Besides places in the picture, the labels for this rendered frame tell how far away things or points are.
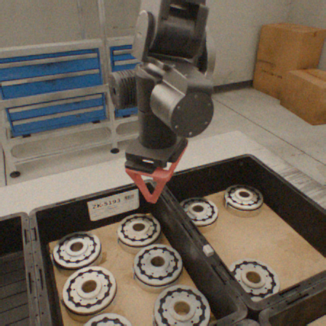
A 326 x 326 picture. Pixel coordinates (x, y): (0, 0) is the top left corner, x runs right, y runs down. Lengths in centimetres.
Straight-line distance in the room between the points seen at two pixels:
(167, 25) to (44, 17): 281
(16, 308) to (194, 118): 51
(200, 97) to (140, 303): 43
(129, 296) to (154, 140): 34
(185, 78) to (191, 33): 8
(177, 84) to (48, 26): 287
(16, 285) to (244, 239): 51
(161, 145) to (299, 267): 45
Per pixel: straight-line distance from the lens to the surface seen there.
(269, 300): 56
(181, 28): 40
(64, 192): 115
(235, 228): 79
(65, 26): 321
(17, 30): 317
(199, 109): 35
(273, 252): 76
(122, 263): 71
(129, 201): 76
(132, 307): 64
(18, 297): 71
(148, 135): 43
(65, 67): 238
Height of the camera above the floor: 138
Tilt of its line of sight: 34 degrees down
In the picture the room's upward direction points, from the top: straight up
